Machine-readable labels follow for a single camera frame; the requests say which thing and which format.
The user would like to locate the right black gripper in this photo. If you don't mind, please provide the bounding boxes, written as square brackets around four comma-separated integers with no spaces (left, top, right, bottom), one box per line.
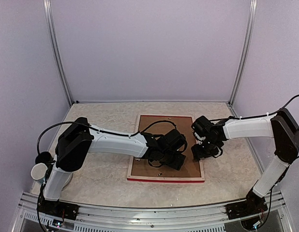
[191,138,220,161]

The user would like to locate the brown backing board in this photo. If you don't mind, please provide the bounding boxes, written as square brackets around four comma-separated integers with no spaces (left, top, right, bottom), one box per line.
[130,116,203,178]

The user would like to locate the red wooden picture frame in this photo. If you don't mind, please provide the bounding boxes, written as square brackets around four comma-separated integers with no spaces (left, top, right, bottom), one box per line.
[126,114,206,183]

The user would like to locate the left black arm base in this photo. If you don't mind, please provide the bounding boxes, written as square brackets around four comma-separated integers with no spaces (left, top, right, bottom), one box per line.
[37,198,79,220]

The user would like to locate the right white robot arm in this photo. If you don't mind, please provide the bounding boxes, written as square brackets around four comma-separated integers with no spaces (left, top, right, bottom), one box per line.
[191,108,299,215]

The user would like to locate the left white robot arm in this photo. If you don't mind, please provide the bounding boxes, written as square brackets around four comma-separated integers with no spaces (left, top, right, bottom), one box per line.
[41,117,188,215]

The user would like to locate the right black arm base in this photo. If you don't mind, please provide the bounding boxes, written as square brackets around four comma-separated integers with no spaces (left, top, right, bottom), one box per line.
[225,189,268,219]

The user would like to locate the clear tape roll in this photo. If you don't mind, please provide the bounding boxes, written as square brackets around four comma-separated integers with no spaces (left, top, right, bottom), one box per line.
[62,173,73,190]

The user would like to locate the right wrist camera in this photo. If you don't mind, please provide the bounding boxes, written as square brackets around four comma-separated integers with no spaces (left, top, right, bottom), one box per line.
[193,132,205,144]

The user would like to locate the front aluminium rail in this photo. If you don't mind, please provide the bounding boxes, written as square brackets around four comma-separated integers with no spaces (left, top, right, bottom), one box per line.
[9,191,295,232]

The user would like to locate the right aluminium post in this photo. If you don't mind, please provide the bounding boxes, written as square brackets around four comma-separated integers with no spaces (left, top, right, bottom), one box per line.
[228,0,257,107]

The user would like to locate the aluminium post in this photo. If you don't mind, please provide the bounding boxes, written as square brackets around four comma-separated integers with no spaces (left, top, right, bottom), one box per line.
[43,0,74,107]
[228,0,257,107]

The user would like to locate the left aluminium post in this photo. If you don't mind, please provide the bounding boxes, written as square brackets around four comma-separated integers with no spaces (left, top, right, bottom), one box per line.
[43,0,74,107]

